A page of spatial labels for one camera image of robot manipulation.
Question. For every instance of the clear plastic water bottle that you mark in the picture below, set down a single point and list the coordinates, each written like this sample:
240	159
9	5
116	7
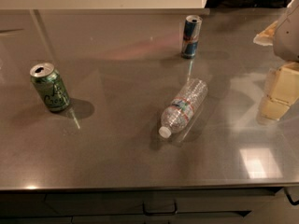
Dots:
182	108

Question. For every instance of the blue silver energy drink can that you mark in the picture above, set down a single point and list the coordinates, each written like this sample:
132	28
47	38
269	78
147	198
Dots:
191	36

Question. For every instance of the green soda can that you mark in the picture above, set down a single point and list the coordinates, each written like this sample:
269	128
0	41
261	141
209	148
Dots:
50	87

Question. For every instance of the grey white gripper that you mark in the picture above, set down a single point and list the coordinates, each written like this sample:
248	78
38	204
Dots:
288	36

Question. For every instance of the dark handle at right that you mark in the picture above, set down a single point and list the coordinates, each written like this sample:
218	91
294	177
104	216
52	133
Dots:
289	198

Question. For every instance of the dark drawer handle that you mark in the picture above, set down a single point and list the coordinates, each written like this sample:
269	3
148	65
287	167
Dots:
159	209

